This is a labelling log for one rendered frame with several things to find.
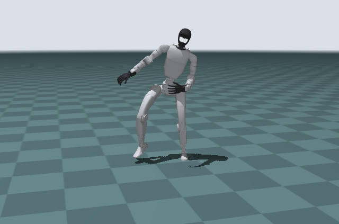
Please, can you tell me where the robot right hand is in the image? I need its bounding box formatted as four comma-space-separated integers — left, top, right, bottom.
117, 71, 136, 85

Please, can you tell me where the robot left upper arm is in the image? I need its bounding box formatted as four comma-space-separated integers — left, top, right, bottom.
187, 52, 197, 80

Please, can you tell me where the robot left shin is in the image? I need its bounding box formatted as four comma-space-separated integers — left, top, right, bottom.
179, 126, 186, 154

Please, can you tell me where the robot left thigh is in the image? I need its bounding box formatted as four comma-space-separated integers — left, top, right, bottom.
175, 92, 186, 132

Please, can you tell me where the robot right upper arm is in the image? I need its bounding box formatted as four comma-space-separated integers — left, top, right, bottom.
144, 44, 170, 65

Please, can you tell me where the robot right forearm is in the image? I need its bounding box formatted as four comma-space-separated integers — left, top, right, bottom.
130, 56, 148, 73

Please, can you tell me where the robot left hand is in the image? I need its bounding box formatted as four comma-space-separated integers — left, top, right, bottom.
168, 82, 187, 94

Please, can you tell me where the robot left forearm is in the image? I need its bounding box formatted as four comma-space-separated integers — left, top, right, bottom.
185, 75, 195, 91

